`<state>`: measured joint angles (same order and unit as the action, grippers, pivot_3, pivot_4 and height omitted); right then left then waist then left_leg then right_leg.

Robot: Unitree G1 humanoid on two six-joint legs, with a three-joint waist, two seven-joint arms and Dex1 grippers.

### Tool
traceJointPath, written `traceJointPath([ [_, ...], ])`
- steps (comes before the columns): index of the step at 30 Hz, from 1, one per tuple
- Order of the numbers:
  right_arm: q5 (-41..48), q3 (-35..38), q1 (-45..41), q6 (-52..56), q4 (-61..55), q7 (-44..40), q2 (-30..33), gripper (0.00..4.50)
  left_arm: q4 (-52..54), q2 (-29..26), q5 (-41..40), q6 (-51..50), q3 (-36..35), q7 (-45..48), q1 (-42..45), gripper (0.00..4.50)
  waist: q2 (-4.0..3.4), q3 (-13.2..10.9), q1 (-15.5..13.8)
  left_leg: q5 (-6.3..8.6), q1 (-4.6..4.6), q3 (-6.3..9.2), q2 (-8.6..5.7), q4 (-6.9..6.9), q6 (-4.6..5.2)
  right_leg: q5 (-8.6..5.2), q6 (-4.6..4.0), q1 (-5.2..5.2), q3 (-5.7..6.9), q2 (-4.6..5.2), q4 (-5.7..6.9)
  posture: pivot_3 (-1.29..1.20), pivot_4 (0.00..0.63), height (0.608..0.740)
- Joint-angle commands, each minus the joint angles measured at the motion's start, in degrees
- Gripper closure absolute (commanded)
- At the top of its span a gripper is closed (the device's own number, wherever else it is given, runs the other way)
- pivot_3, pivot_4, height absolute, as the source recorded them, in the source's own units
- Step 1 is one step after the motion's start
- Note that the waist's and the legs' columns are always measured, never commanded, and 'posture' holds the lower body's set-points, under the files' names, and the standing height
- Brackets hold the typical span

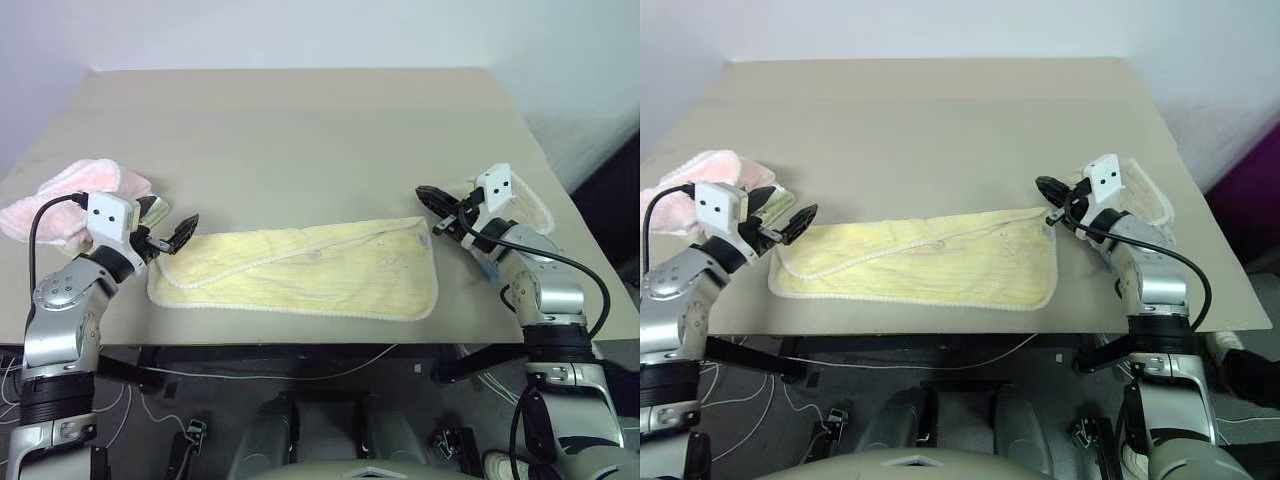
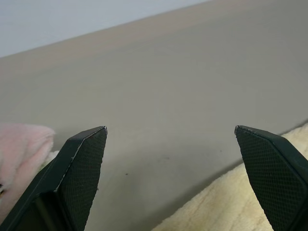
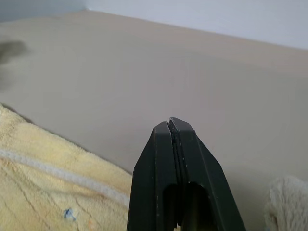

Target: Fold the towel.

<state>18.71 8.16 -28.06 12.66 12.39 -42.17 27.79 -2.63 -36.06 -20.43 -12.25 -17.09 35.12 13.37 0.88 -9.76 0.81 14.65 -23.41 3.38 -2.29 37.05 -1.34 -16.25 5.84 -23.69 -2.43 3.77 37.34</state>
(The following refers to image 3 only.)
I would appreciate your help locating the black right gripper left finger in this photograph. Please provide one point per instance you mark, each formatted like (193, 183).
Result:
(149, 173)

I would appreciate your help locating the yellow fluffy towel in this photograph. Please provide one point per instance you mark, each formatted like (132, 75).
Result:
(48, 178)

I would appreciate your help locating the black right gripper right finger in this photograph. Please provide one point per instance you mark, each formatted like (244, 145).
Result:
(204, 173)

